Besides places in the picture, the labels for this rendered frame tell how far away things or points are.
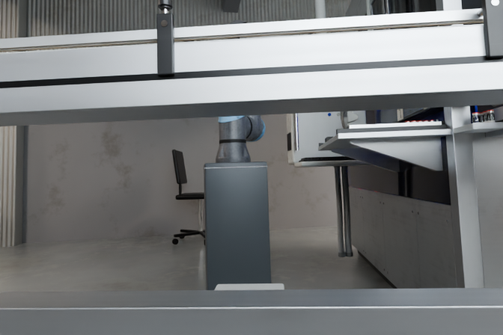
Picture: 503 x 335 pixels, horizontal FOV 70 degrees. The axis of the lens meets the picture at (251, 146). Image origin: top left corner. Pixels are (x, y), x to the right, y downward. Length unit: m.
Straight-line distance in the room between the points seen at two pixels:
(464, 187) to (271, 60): 1.07
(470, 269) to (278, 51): 1.17
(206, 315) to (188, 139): 4.34
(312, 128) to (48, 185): 3.67
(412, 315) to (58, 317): 0.51
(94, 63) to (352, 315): 0.52
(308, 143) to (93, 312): 1.89
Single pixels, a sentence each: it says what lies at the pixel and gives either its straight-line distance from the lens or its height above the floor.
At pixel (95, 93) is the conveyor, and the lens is 0.59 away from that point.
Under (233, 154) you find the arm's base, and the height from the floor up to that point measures 0.82.
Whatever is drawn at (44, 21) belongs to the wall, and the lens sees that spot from 5.58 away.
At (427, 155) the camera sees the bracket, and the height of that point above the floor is 0.79.
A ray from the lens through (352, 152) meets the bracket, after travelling 1.97.
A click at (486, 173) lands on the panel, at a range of 1.51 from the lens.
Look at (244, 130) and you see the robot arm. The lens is 1.54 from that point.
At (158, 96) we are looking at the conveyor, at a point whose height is 0.86.
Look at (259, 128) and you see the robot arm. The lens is 1.66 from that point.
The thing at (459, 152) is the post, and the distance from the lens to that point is 1.47.
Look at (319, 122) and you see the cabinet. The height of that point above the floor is 1.06.
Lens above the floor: 0.74
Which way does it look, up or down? 4 degrees up
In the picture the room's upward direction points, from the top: 2 degrees counter-clockwise
